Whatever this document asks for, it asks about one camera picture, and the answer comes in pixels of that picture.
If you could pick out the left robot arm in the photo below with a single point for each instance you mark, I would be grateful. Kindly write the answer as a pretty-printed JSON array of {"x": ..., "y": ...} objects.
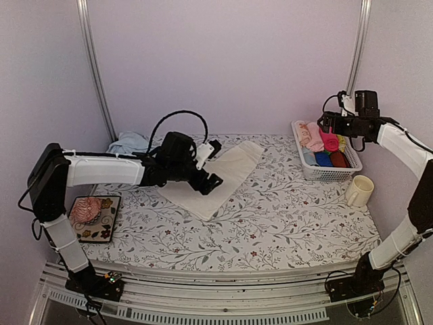
[{"x": 56, "y": 171}]

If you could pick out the floral square plate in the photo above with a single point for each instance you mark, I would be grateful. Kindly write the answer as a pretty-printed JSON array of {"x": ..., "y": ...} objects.
[{"x": 101, "y": 230}]

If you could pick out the dark red rolled towel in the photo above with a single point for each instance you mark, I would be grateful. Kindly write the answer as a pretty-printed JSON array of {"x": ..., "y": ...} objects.
[{"x": 339, "y": 160}]

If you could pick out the pink patterned cupcake liner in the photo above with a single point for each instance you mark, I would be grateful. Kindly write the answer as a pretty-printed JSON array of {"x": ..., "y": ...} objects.
[{"x": 85, "y": 210}]

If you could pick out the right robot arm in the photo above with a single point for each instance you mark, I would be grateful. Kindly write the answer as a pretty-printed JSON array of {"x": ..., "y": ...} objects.
[{"x": 413, "y": 199}]

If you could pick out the left aluminium frame post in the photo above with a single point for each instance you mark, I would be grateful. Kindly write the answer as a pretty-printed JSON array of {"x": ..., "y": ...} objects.
[{"x": 85, "y": 23}]

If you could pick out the light blue rolled towel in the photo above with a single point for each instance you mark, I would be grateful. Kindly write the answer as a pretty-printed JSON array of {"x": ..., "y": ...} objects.
[{"x": 309, "y": 157}]

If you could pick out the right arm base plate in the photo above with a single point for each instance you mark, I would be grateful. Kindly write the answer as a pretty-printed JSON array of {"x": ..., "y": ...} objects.
[{"x": 346, "y": 287}]

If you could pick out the aluminium frame post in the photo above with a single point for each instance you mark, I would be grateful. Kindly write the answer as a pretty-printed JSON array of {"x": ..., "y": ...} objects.
[
  {"x": 360, "y": 42},
  {"x": 85, "y": 23}
]

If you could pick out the hot pink rolled towel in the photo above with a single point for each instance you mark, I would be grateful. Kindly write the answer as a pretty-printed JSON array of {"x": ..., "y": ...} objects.
[{"x": 330, "y": 141}]

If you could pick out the yellow rolled towel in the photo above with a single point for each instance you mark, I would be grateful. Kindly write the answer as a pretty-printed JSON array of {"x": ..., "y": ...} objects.
[{"x": 341, "y": 143}]

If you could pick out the cream ceramic mug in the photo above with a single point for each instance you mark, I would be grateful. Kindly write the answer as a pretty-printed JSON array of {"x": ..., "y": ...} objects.
[{"x": 359, "y": 191}]

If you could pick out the right aluminium frame post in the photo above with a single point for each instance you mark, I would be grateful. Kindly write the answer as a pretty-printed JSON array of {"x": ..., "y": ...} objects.
[{"x": 360, "y": 42}]

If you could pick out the floral table cloth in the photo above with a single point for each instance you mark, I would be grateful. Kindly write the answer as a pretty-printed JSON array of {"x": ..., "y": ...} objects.
[{"x": 275, "y": 220}]

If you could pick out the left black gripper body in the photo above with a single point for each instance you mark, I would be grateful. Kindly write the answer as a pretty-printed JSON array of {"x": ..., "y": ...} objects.
[{"x": 178, "y": 172}]

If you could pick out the light pink rolled towel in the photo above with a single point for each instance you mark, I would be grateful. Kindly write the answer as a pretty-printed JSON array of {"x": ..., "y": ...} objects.
[{"x": 316, "y": 143}]

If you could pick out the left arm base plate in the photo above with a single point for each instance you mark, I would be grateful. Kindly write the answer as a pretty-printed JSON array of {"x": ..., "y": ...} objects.
[{"x": 92, "y": 285}]

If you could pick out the white plastic basket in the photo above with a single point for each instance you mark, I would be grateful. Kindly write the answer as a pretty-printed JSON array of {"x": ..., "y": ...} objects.
[{"x": 313, "y": 173}]

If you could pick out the cream printed rolled towel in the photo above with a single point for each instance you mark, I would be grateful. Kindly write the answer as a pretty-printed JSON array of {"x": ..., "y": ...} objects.
[{"x": 303, "y": 133}]

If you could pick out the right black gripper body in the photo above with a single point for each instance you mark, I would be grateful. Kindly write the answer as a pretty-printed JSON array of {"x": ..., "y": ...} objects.
[{"x": 350, "y": 130}]

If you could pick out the front aluminium rail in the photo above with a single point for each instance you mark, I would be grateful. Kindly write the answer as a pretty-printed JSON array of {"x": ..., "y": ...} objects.
[{"x": 161, "y": 296}]

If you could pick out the light blue crumpled cloth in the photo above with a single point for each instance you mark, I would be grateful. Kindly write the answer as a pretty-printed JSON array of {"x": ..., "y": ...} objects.
[{"x": 128, "y": 142}]

